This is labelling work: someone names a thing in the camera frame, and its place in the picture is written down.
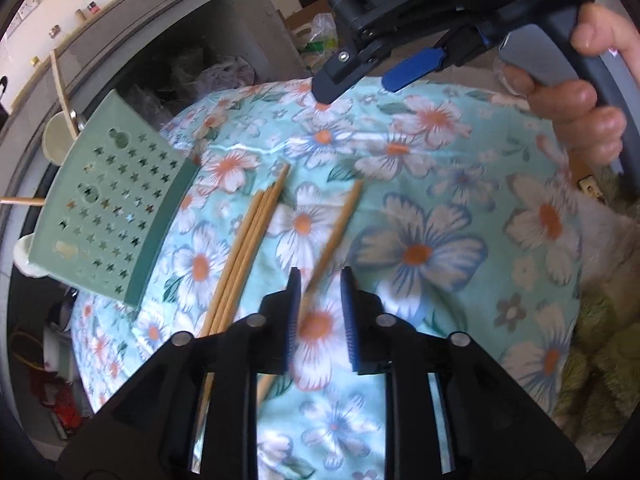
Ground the green perforated utensil holder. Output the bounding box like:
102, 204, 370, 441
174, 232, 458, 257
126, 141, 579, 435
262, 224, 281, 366
12, 90, 202, 308

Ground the person's right hand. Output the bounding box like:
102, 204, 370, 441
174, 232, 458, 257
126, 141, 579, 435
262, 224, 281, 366
500, 2, 640, 168

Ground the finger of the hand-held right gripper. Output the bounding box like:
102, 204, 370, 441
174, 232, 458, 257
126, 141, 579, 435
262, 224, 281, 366
311, 40, 387, 104
381, 44, 449, 94

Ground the cardboard box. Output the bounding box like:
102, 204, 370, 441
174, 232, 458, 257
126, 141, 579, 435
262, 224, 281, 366
284, 0, 337, 33

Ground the green fuzzy cloth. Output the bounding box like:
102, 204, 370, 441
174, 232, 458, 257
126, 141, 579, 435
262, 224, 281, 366
552, 167, 640, 428

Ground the green and white plastic bag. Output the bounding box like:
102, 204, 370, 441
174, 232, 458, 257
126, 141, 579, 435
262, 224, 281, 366
295, 12, 342, 57

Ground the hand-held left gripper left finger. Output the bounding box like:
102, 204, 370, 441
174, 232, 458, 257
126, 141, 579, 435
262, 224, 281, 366
57, 267, 303, 480

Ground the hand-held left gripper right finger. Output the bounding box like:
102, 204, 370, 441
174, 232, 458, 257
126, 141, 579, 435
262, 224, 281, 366
340, 267, 586, 480

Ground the clear plastic bag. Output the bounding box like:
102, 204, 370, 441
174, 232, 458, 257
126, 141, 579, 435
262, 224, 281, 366
197, 56, 257, 97

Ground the floral printed cloth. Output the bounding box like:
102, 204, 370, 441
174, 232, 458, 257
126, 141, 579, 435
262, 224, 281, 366
70, 77, 588, 480

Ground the white wall socket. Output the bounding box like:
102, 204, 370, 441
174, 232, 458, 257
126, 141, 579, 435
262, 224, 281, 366
15, 0, 42, 24

